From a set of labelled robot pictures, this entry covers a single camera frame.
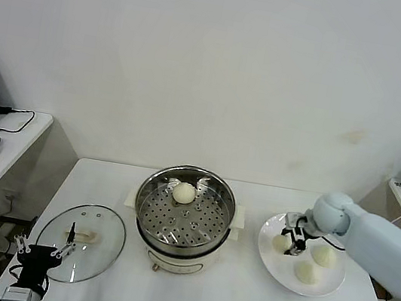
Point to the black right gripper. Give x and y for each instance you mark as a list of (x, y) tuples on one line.
[(308, 227)]

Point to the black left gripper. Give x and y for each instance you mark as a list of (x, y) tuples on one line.
[(35, 265)]

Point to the white steamed baozi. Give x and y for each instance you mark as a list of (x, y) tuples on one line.
[(324, 257), (305, 274), (183, 193), (279, 244)]

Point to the round glass pot lid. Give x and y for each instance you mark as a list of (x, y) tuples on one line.
[(99, 256)]

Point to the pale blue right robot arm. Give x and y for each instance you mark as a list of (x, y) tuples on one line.
[(380, 244)]

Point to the stainless steel steamer basket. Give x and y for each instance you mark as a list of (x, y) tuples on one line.
[(216, 195)]

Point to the white round plate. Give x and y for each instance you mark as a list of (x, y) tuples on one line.
[(277, 267)]

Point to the cream electric pot base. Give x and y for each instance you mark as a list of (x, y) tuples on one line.
[(175, 261)]

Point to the white rounded side table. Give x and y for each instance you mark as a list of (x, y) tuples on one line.
[(36, 124)]

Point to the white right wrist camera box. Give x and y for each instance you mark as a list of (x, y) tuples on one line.
[(293, 219)]

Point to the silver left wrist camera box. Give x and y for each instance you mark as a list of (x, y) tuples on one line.
[(15, 296)]

